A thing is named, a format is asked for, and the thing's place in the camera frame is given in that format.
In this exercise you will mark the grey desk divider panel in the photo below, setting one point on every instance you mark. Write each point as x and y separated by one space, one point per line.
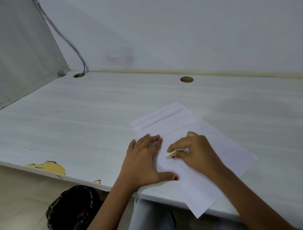
26 54

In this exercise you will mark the small metal bracket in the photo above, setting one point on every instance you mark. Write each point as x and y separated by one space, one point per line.
62 74

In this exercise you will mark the person's left thumb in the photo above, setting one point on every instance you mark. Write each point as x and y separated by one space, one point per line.
169 176

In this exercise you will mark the dark patterned cloth bag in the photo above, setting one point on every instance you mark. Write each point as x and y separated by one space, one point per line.
73 208

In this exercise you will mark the white eraser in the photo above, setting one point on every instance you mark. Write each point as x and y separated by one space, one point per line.
169 154

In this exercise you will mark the person's right forearm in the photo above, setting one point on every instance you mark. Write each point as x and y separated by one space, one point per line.
246 201

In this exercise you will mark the person's left middle finger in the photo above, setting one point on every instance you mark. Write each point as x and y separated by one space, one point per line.
152 141

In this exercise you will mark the white lined paper sheet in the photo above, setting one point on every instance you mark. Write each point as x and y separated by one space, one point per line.
201 184

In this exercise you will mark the person's left little finger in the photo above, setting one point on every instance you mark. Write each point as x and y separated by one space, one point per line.
131 146

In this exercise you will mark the person's right hand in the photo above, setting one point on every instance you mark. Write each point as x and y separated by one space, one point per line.
201 154

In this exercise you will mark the person's left forearm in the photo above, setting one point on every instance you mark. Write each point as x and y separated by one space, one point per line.
111 208

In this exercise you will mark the person's right thumb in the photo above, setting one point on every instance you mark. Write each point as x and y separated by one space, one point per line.
181 155

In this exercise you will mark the person's left hand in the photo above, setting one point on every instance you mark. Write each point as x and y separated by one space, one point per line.
139 165

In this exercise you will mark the light blue jeans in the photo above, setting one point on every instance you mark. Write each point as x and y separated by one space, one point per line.
153 215

